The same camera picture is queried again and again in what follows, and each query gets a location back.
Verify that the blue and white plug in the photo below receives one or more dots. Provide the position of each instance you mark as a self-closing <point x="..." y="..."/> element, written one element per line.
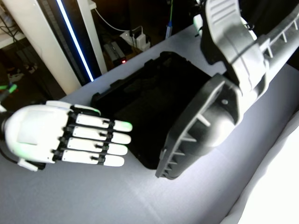
<point x="169" y="30"/>

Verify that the black power adapter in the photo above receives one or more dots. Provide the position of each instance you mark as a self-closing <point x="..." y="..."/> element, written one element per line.
<point x="114" y="53"/>

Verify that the white power strip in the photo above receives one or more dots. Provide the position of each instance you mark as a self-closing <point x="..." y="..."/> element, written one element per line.
<point x="140" y="40"/>

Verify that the blue-white LED light strip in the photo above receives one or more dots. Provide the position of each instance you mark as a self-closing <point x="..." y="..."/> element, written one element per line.
<point x="74" y="42"/>

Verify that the narrow white frame post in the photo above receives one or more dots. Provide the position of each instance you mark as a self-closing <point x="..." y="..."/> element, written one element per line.
<point x="93" y="39"/>

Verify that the wide white frame post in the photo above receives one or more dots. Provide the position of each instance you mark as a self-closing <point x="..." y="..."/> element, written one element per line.
<point x="46" y="46"/>

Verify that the white shelf board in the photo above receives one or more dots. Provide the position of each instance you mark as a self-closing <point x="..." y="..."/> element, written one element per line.
<point x="9" y="39"/>

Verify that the black hard case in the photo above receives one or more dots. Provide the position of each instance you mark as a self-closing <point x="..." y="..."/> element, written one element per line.
<point x="149" y="105"/>

